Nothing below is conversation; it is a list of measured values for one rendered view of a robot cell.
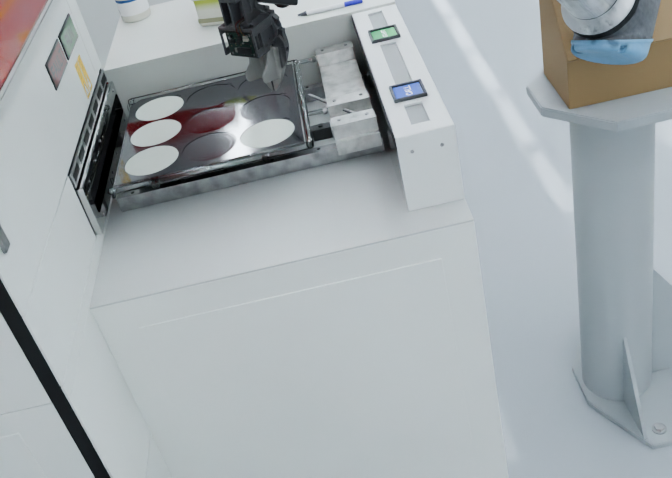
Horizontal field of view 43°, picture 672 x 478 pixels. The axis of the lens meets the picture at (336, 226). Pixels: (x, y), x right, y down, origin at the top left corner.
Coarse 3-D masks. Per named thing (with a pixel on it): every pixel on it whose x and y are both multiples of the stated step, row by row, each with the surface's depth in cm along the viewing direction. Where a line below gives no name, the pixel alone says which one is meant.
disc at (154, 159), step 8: (144, 152) 156; (152, 152) 156; (160, 152) 155; (168, 152) 154; (176, 152) 154; (128, 160) 155; (136, 160) 154; (144, 160) 154; (152, 160) 153; (160, 160) 152; (168, 160) 152; (128, 168) 152; (136, 168) 152; (144, 168) 151; (152, 168) 151; (160, 168) 150
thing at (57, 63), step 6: (60, 48) 149; (54, 54) 145; (60, 54) 149; (54, 60) 144; (60, 60) 148; (66, 60) 151; (48, 66) 141; (54, 66) 144; (60, 66) 147; (54, 72) 143; (60, 72) 146; (54, 78) 142
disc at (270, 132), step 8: (272, 120) 156; (280, 120) 156; (248, 128) 156; (256, 128) 155; (264, 128) 154; (272, 128) 154; (280, 128) 153; (288, 128) 152; (248, 136) 153; (256, 136) 152; (264, 136) 152; (272, 136) 151; (280, 136) 151; (288, 136) 150; (248, 144) 151; (256, 144) 150; (264, 144) 149; (272, 144) 149
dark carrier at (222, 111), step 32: (160, 96) 176; (192, 96) 173; (224, 96) 169; (256, 96) 166; (288, 96) 163; (128, 128) 166; (192, 128) 161; (224, 128) 158; (192, 160) 150; (224, 160) 148
